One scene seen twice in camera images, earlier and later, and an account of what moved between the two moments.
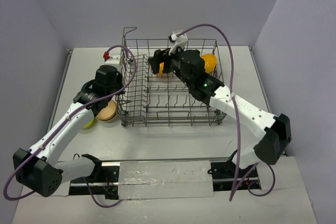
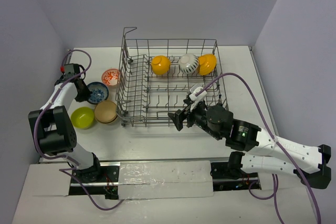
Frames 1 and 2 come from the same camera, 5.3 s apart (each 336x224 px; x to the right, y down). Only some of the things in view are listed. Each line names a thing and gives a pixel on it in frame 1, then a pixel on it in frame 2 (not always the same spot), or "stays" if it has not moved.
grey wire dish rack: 145,98 stays
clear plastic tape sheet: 167,179 stays
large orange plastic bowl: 210,61 stays
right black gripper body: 172,63 → 197,116
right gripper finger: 155,61 → 178,118
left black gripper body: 85,85 → 82,92
